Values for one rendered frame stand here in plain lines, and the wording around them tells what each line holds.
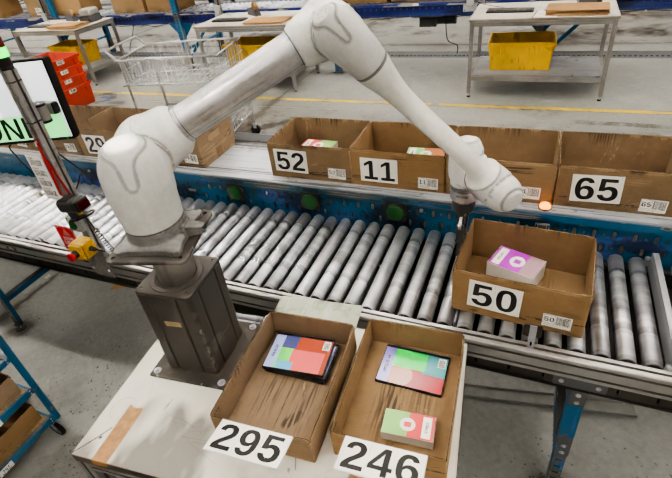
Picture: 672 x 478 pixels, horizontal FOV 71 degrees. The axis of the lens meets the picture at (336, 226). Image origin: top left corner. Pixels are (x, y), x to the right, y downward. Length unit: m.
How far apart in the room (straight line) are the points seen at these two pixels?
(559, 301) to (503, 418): 0.90
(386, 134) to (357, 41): 1.08
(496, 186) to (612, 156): 0.88
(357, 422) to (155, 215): 0.74
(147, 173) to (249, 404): 0.70
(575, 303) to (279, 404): 0.88
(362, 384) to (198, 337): 0.48
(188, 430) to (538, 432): 1.44
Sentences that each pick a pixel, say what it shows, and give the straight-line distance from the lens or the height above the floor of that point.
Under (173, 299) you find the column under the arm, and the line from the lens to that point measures 1.35.
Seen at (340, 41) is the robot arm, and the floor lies 1.63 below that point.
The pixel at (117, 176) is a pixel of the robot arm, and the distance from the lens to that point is 1.18.
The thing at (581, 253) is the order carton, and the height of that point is 0.85.
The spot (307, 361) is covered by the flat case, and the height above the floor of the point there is 0.80.
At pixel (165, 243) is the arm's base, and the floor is 1.24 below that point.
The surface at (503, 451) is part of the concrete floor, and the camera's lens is 2.22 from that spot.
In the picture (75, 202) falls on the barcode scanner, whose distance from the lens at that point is 1.98.
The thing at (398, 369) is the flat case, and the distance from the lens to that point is 1.43.
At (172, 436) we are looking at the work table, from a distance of 1.48.
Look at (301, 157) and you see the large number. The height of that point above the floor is 0.99.
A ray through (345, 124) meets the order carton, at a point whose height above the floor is 1.03.
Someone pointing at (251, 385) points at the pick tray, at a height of 0.76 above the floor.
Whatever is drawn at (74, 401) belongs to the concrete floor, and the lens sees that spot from 2.81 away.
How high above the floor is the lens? 1.90
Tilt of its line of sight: 35 degrees down
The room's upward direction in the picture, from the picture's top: 8 degrees counter-clockwise
